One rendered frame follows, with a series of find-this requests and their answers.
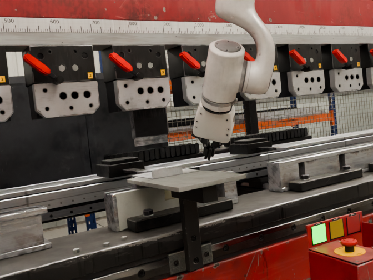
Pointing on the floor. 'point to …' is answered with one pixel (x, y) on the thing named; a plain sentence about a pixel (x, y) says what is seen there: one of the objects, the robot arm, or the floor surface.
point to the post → (251, 117)
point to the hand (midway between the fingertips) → (208, 151)
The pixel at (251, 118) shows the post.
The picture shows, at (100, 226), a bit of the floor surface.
